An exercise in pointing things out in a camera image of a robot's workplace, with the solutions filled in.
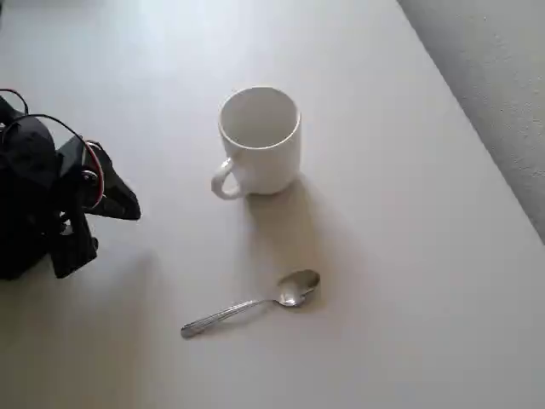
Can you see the silver metal spoon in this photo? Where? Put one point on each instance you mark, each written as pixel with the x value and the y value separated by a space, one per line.
pixel 294 285

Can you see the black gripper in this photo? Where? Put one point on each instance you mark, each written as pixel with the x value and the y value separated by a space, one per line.
pixel 116 199

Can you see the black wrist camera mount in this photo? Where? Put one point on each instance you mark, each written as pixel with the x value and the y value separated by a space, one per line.
pixel 74 251

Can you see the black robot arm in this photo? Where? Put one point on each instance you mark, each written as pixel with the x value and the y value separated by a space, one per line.
pixel 25 149

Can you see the white ceramic mug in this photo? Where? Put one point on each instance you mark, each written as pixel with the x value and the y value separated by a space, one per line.
pixel 264 162

